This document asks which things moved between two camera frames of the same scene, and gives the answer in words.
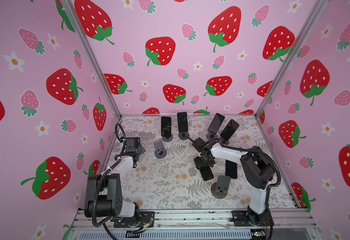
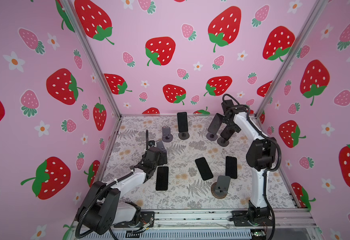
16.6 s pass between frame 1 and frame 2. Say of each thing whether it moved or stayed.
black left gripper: moved
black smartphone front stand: stayed
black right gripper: moved
